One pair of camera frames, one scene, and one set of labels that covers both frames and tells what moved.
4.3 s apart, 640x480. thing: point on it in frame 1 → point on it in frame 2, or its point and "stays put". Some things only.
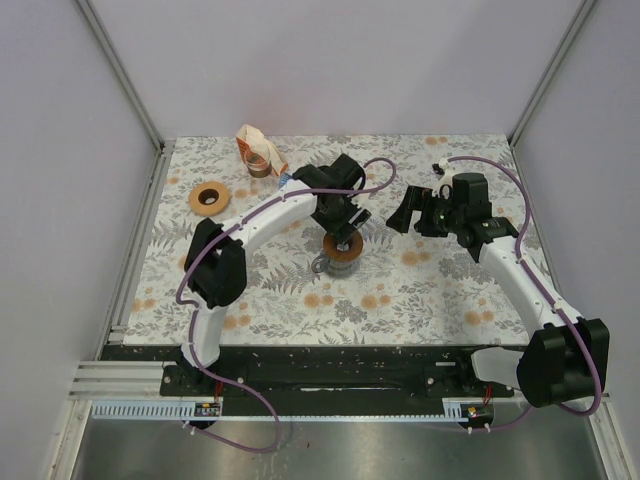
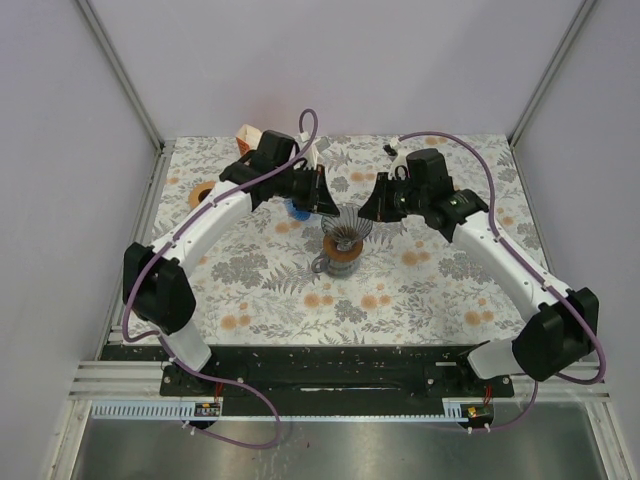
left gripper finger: [354, 224] → [324, 199]
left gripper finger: [338, 232] → [303, 204]
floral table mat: [365, 240] stays put
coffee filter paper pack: [250, 138] stays put
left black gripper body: [341, 212] → [299, 184]
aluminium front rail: [117, 379] stays put
